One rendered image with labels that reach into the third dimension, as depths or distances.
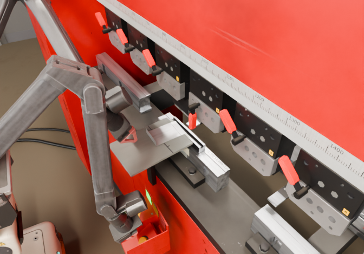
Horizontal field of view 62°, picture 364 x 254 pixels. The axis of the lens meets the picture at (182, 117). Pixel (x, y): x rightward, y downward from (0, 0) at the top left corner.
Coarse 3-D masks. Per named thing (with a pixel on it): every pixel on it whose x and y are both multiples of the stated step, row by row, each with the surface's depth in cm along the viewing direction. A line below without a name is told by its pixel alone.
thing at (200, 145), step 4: (176, 120) 124; (180, 124) 122; (184, 128) 121; (188, 132) 119; (192, 136) 118; (196, 136) 117; (192, 140) 115; (196, 140) 116; (200, 140) 115; (196, 144) 114; (200, 144) 115; (204, 144) 114; (196, 148) 114; (200, 148) 113; (204, 148) 115
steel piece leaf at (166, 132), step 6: (162, 126) 121; (168, 126) 121; (150, 132) 118; (156, 132) 118; (162, 132) 118; (168, 132) 118; (174, 132) 118; (156, 138) 116; (162, 138) 116; (168, 138) 116; (156, 144) 113
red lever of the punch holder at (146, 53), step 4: (144, 52) 104; (148, 52) 104; (144, 56) 104; (148, 56) 103; (148, 60) 103; (152, 60) 104; (148, 64) 104; (152, 64) 103; (152, 68) 104; (156, 68) 104; (152, 72) 103; (156, 72) 103; (160, 72) 104
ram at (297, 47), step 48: (144, 0) 97; (192, 0) 77; (240, 0) 63; (288, 0) 54; (336, 0) 47; (192, 48) 85; (240, 48) 69; (288, 48) 58; (336, 48) 50; (240, 96) 76; (288, 96) 63; (336, 96) 54; (336, 144) 58
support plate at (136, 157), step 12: (168, 120) 124; (144, 132) 119; (120, 144) 114; (132, 144) 114; (144, 144) 114; (168, 144) 114; (180, 144) 114; (192, 144) 115; (120, 156) 110; (132, 156) 110; (144, 156) 110; (156, 156) 109; (168, 156) 110; (132, 168) 105; (144, 168) 105
